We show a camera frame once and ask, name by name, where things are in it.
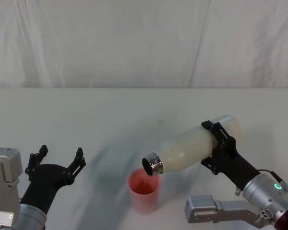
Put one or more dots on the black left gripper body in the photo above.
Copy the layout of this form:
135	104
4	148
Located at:
45	182

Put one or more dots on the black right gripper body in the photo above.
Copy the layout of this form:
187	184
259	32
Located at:
235	167

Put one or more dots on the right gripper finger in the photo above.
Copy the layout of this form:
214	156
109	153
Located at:
218	131
210	164

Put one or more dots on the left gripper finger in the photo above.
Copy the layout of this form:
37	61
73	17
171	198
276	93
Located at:
76	165
34	160

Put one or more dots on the cream vacuum bottle steel neck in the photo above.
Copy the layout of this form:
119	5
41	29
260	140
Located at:
189	148

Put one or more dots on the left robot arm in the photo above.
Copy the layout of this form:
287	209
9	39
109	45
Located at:
4	172

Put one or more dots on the white table cloth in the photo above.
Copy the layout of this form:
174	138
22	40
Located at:
86	115

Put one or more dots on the pink cup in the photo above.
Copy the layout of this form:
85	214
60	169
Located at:
144	198

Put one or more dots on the white curtain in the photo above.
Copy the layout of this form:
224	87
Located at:
134	43

